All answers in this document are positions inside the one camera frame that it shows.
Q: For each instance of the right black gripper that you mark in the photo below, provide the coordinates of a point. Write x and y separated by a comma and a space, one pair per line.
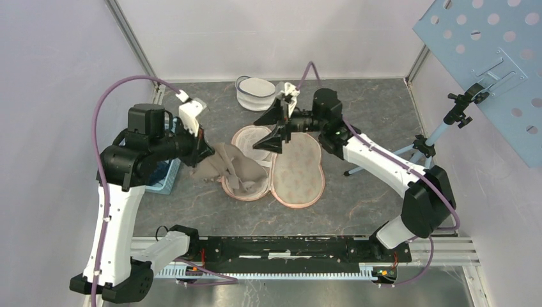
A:
273, 142

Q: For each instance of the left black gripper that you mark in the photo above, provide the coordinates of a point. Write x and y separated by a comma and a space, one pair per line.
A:
199, 149

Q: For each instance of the beige taupe bra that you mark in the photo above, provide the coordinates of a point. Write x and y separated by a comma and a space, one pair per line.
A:
243, 175

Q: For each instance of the white mesh laundry bag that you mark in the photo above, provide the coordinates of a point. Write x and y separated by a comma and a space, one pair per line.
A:
254, 94

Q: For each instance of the floral peach laundry bag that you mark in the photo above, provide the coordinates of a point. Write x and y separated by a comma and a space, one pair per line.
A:
294, 177

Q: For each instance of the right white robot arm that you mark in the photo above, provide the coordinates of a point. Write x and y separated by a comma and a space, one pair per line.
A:
426, 192

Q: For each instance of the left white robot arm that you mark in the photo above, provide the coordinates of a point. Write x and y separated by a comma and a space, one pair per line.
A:
153, 135

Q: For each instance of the light blue plastic basket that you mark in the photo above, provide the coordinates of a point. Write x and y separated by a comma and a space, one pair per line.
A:
163, 178

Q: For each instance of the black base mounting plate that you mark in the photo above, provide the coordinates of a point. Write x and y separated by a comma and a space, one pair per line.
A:
346, 248

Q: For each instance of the blue perforated panel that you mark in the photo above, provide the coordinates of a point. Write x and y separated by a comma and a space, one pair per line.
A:
496, 44

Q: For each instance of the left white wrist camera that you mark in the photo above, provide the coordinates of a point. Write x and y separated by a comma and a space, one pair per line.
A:
189, 110

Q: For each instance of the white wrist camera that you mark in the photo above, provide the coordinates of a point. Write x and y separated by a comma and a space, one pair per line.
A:
189, 110
287, 94

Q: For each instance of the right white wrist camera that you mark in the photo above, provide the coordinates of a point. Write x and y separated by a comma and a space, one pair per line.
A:
287, 94

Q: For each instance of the light blue slotted cable duct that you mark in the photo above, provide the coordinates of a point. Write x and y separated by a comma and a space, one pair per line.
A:
181, 271

